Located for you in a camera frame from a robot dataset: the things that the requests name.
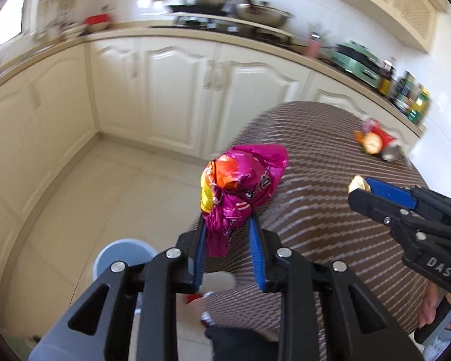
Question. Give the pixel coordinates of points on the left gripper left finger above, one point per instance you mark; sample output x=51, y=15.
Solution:
x=99, y=324

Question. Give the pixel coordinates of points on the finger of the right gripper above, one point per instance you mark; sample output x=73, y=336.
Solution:
x=397, y=195
x=378, y=209

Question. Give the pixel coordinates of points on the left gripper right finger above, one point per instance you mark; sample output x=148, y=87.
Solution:
x=356, y=325

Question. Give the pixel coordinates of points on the magenta snack bag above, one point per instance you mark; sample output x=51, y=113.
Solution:
x=240, y=180

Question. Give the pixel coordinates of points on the blue trash bin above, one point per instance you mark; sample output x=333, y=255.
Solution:
x=130, y=251

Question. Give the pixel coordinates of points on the cream kitchen cabinets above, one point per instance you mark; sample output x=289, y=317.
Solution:
x=184, y=91

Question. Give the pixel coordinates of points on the person's right hand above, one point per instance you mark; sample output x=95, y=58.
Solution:
x=431, y=299

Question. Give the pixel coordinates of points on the orange peel fragment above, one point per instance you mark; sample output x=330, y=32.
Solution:
x=359, y=183

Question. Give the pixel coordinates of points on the crushed red soda can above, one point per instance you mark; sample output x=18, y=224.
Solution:
x=392, y=147

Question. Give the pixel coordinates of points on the pink red slipper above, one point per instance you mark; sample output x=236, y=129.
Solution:
x=196, y=305

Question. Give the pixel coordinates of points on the brown polka dot tablecloth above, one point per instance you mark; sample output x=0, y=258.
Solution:
x=310, y=213

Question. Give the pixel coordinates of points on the green yellow bottle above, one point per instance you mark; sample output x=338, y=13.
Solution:
x=419, y=106

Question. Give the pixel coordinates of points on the green label bottle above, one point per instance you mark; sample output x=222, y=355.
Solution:
x=402, y=102

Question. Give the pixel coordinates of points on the dark soy sauce bottle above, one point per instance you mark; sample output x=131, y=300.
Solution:
x=386, y=75

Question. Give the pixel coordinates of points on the black sauce bottle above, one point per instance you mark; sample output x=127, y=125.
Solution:
x=396, y=88

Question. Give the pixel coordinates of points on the green electric grill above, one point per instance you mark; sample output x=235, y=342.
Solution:
x=357, y=61

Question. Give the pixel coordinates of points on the pink utensil cup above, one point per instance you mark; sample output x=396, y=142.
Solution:
x=314, y=45

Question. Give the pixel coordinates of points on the steel frying pan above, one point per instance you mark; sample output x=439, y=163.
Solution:
x=260, y=13

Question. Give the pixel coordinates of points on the red bowl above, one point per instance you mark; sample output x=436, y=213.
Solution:
x=97, y=23

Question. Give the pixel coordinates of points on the window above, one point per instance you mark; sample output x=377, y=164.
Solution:
x=11, y=16

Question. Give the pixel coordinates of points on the hanging utensil rack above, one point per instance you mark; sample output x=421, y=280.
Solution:
x=53, y=13

